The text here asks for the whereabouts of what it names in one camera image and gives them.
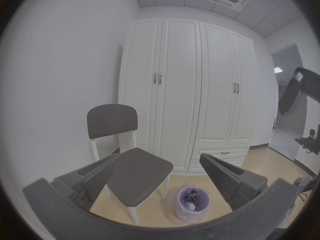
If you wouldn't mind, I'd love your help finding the purple plastic bag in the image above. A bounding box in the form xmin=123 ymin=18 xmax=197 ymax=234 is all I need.
xmin=174 ymin=183 xmax=211 ymax=225

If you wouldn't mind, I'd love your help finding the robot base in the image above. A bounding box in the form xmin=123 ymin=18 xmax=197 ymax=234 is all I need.
xmin=277 ymin=175 xmax=320 ymax=231

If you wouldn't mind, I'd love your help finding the black plastic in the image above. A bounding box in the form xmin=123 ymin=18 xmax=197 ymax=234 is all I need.
xmin=184 ymin=189 xmax=200 ymax=202

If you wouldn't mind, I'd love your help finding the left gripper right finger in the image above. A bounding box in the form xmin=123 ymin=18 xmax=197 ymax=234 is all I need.
xmin=199 ymin=153 xmax=268 ymax=205

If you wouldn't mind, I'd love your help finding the grey padded white chair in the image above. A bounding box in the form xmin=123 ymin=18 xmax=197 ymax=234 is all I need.
xmin=87 ymin=104 xmax=174 ymax=226

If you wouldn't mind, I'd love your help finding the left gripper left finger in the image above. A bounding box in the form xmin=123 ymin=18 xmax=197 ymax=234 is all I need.
xmin=51 ymin=153 xmax=123 ymax=206

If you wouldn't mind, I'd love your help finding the white wardrobe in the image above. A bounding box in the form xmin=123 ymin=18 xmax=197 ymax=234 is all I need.
xmin=117 ymin=19 xmax=258 ymax=176

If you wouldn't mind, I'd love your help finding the white trash bin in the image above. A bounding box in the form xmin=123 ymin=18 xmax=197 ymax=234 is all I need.
xmin=178 ymin=187 xmax=210 ymax=221

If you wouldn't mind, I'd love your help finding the beige curtain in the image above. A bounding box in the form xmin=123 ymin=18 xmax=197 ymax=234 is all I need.
xmin=275 ymin=84 xmax=309 ymax=136

